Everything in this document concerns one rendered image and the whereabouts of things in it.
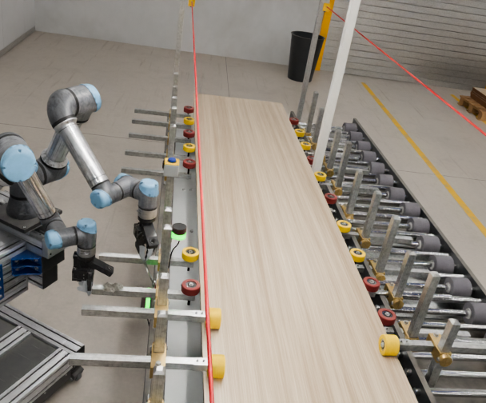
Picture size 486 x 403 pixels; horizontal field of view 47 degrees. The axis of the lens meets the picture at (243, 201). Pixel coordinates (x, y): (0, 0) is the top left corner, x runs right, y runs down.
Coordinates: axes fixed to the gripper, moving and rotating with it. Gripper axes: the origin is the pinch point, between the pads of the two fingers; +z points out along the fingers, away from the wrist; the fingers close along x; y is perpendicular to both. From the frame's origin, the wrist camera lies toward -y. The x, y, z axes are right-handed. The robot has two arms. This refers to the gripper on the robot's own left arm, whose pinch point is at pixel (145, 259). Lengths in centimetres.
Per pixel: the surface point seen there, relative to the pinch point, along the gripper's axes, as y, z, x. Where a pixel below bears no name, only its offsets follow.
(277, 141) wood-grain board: 134, 11, -138
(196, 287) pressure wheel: -10.7, 10.2, -19.8
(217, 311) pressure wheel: -35.1, 2.8, -18.2
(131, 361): -49, 5, 19
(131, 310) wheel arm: -24.1, 4.8, 12.1
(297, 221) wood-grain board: 30, 11, -95
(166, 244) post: -1.8, -7.7, -8.1
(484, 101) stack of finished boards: 397, 79, -665
